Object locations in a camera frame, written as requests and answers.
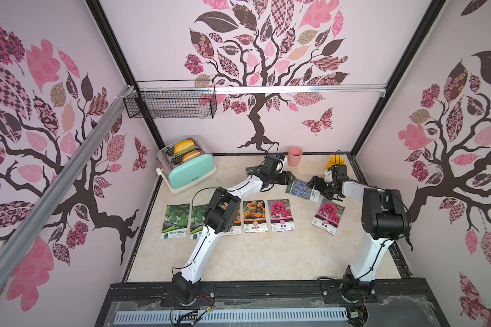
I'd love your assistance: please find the pink cup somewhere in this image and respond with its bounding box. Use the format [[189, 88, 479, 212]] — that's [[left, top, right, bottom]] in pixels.
[[287, 147, 303, 167]]

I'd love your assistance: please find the toast slice front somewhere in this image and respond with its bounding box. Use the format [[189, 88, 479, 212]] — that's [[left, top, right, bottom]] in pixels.
[[182, 150, 202, 162]]

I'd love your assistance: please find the toast slice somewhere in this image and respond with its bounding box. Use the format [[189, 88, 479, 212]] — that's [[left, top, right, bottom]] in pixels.
[[182, 150, 202, 162], [173, 139, 196, 155]]

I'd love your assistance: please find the mint green toaster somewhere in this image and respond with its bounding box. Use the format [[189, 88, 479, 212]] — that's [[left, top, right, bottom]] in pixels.
[[156, 136, 217, 194]]

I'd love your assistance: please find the lavender seed packet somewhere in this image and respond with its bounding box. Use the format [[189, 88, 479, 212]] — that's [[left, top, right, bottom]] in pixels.
[[245, 166, 266, 175], [286, 179, 321, 203]]

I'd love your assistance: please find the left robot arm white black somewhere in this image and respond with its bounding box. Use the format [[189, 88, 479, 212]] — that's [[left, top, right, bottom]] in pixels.
[[172, 155, 295, 305]]

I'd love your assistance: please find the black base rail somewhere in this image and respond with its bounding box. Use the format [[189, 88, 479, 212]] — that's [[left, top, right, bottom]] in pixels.
[[96, 277, 448, 326]]

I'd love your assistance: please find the black wire basket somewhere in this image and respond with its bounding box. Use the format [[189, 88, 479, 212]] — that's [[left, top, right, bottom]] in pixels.
[[124, 77, 217, 119]]

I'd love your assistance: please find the green plant seed packet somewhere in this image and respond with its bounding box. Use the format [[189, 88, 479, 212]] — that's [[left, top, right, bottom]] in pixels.
[[161, 204, 190, 239]]

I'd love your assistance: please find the marigold seed packet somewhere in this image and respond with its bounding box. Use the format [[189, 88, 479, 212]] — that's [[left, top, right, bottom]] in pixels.
[[224, 209, 242, 236], [244, 200, 269, 233]]

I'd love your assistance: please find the toast slice rear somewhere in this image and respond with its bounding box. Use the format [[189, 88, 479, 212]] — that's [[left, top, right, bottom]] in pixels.
[[173, 139, 196, 155]]

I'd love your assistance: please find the yellow mug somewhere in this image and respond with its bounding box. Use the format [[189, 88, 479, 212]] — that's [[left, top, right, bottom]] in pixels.
[[326, 155, 345, 170]]

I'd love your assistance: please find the aluminium rail left wall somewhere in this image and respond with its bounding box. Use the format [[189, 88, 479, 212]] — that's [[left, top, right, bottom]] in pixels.
[[0, 85, 135, 290]]

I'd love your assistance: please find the pink flower seed packet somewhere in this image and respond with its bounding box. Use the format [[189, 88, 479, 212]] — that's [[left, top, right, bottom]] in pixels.
[[268, 199, 296, 232]]

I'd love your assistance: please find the aluminium rail back wall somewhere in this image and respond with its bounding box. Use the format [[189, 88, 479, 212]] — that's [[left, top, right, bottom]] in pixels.
[[140, 84, 387, 95]]

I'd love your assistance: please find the white vented cable duct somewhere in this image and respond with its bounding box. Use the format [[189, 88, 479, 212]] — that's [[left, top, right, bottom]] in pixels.
[[113, 307, 349, 326]]

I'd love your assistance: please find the aluminium rail wall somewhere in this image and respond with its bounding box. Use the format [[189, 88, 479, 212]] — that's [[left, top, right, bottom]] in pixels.
[[140, 84, 387, 95], [0, 85, 135, 290]]

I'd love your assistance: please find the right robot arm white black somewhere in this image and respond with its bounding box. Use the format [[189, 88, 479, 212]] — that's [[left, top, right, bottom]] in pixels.
[[307, 165, 412, 302]]

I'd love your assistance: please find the pink flower packet edge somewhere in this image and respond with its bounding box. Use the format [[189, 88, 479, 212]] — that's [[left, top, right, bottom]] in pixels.
[[312, 198, 345, 235]]

